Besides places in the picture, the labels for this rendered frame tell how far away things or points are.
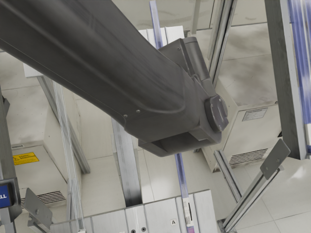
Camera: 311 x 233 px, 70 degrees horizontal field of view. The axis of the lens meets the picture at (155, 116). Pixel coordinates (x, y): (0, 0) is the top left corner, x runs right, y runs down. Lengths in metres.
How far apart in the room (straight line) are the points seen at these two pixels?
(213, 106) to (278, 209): 1.30
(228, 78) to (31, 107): 0.86
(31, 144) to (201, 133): 0.78
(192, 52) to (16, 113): 0.84
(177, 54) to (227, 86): 0.78
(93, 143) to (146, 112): 1.45
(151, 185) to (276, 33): 1.02
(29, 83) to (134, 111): 1.01
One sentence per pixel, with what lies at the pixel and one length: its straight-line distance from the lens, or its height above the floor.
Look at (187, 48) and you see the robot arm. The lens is 0.29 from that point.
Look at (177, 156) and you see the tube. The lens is 0.48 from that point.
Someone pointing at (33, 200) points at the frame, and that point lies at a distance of 0.65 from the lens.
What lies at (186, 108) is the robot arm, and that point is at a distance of 0.18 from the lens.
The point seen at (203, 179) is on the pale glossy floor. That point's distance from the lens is 1.44.
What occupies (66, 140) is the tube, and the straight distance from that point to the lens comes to 0.48.
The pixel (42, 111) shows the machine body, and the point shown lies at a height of 0.62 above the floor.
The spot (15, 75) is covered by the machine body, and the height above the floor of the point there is 0.62.
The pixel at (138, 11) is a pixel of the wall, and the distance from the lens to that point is 2.40.
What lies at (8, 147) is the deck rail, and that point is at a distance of 0.67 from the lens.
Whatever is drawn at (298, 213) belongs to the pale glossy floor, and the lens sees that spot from 1.54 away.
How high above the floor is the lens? 1.26
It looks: 48 degrees down
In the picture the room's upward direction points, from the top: straight up
